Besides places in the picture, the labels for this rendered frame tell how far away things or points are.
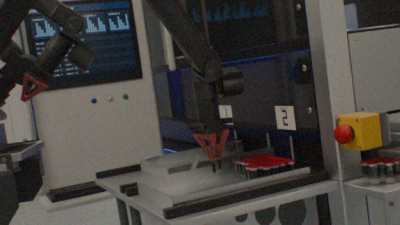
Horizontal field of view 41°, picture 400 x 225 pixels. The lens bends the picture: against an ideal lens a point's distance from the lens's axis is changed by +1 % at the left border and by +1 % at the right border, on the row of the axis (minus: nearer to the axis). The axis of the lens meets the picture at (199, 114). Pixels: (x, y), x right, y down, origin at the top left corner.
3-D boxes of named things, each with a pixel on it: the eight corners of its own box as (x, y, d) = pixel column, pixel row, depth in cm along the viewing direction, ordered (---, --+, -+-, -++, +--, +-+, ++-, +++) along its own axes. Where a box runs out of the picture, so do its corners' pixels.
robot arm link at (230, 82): (190, 49, 131) (205, 60, 124) (231, 44, 136) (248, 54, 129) (190, 94, 137) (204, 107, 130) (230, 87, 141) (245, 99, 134)
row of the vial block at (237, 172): (240, 174, 140) (237, 157, 140) (275, 184, 124) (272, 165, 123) (232, 176, 140) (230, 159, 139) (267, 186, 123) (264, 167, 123)
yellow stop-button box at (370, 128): (366, 142, 119) (362, 110, 118) (390, 145, 112) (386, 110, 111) (339, 149, 116) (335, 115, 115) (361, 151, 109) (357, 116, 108)
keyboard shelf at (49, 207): (152, 175, 213) (152, 169, 213) (178, 185, 187) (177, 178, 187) (36, 200, 195) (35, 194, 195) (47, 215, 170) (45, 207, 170)
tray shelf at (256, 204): (229, 154, 187) (228, 149, 187) (365, 182, 123) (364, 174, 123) (95, 183, 169) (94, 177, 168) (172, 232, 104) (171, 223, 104)
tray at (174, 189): (256, 168, 147) (254, 155, 147) (311, 181, 123) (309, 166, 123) (138, 194, 134) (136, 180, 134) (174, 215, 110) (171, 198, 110)
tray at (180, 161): (235, 150, 183) (234, 140, 182) (275, 158, 159) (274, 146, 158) (140, 170, 169) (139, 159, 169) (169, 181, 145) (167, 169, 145)
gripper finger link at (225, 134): (234, 157, 133) (228, 120, 132) (212, 164, 129) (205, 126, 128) (217, 157, 138) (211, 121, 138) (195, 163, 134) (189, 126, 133)
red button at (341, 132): (347, 140, 115) (345, 122, 114) (360, 142, 111) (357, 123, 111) (332, 144, 113) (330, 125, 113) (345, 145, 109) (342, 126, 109)
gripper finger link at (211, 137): (235, 157, 133) (230, 120, 133) (214, 164, 129) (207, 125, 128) (218, 156, 139) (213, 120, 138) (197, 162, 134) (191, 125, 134)
